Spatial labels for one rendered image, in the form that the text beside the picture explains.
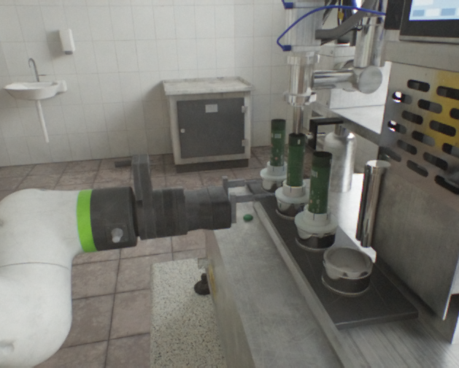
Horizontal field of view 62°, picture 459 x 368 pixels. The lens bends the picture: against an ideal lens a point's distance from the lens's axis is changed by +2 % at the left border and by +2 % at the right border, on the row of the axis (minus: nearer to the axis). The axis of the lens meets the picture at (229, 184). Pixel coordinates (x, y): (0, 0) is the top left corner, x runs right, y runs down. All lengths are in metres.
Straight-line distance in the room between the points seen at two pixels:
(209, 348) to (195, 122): 2.87
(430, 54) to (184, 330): 0.71
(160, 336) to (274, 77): 3.73
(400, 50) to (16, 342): 0.55
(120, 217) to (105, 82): 3.69
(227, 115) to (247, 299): 3.11
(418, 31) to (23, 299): 0.54
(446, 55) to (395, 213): 0.21
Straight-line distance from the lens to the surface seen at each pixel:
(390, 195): 0.56
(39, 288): 0.53
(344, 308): 0.55
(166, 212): 0.55
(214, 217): 0.55
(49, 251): 0.55
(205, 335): 0.90
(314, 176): 0.60
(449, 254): 0.49
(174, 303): 0.98
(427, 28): 0.49
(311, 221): 0.63
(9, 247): 0.55
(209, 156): 3.70
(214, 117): 3.57
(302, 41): 0.65
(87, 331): 2.10
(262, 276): 0.60
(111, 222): 0.54
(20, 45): 4.30
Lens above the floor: 1.39
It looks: 24 degrees down
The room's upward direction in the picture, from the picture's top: 1 degrees counter-clockwise
